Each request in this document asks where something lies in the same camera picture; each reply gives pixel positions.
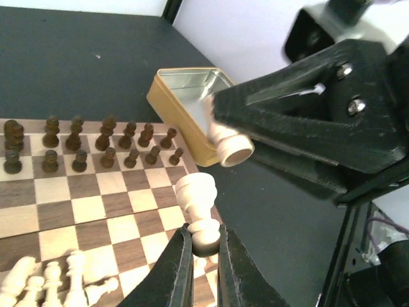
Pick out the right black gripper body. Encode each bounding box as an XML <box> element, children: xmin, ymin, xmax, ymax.
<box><xmin>316</xmin><ymin>41</ymin><xmax>408</xmax><ymax>306</ymax></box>

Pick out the silver metal tin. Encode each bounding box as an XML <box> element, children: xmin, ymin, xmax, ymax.
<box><xmin>146</xmin><ymin>67</ymin><xmax>235</xmax><ymax>167</ymax></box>

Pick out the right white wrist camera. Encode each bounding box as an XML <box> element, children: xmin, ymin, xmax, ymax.
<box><xmin>282</xmin><ymin>1</ymin><xmax>408</xmax><ymax>63</ymax></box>

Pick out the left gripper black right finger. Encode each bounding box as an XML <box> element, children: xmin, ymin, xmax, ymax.
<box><xmin>217</xmin><ymin>224</ymin><xmax>289</xmax><ymax>307</ymax></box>

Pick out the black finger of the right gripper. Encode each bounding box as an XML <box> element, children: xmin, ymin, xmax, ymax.
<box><xmin>213</xmin><ymin>39</ymin><xmax>403</xmax><ymax>174</ymax></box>
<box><xmin>251</xmin><ymin>139</ymin><xmax>348</xmax><ymax>202</ymax></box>

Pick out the wooden chess board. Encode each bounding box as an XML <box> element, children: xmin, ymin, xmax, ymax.
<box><xmin>0</xmin><ymin>118</ymin><xmax>224</xmax><ymax>307</ymax></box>

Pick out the pile of light chess pieces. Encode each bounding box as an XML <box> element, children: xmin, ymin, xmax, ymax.
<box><xmin>1</xmin><ymin>250</ymin><xmax>119</xmax><ymax>306</ymax></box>

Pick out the light chess piece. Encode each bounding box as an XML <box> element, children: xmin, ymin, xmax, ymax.
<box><xmin>202</xmin><ymin>95</ymin><xmax>254</xmax><ymax>168</ymax></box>
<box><xmin>175</xmin><ymin>172</ymin><xmax>220</xmax><ymax>257</ymax></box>

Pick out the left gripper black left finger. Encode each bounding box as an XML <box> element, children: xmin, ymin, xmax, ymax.
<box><xmin>120</xmin><ymin>223</ymin><xmax>194</xmax><ymax>307</ymax></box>

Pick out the row of dark chess pieces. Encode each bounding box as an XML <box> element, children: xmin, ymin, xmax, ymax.
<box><xmin>2</xmin><ymin>114</ymin><xmax>185</xmax><ymax>175</ymax></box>

